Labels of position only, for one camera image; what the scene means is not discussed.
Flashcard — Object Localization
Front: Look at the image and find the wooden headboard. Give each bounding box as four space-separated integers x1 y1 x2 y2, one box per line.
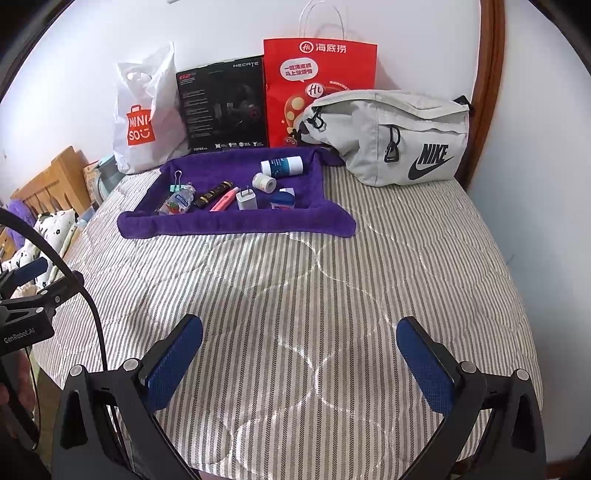
11 146 91 215

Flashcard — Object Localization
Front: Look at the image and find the blue cap bottle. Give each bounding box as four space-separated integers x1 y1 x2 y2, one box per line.
270 188 296 210

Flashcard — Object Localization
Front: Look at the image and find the pink tube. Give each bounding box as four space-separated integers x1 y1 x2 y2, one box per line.
211 187 238 212

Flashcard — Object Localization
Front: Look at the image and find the white tape roll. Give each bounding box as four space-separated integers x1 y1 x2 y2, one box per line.
252 172 276 194

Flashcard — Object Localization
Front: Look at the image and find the red paper bag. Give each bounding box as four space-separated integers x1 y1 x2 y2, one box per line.
262 0 379 150

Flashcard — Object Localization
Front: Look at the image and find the black Hecate box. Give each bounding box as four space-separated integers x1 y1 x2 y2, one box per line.
176 55 269 153

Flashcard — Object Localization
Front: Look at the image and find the clear plastic bottle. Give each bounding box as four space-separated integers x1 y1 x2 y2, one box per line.
157 185 195 216

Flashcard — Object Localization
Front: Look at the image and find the striped bed quilt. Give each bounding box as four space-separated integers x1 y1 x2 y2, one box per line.
34 168 542 479

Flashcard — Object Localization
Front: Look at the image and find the white blue cylinder bottle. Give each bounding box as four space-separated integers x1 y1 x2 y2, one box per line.
260 156 304 178

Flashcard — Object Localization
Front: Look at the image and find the wooden door frame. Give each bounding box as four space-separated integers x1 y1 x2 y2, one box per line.
456 0 506 191

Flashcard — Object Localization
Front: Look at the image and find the left hand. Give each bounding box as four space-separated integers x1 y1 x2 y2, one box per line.
1 352 39 450

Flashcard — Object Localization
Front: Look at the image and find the purple towel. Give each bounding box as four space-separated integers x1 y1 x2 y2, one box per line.
116 145 359 240

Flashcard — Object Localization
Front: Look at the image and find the black gold tube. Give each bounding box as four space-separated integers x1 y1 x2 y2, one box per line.
192 180 235 209

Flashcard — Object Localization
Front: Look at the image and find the teal kettle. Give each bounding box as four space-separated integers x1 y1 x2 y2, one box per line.
93 155 124 205

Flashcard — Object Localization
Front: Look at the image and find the white Miniso plastic bag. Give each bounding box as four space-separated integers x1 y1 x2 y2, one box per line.
113 43 188 175

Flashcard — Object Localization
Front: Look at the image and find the white USB charger plug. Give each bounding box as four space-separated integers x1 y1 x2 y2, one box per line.
235 188 259 211

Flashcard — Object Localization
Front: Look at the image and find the grey Nike waist bag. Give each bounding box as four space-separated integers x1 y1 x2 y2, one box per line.
294 90 471 187

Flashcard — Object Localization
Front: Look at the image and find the black cable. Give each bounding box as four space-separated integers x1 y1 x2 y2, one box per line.
0 207 109 372

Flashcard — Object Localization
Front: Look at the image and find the green binder clip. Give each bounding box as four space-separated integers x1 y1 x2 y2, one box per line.
169 170 195 193

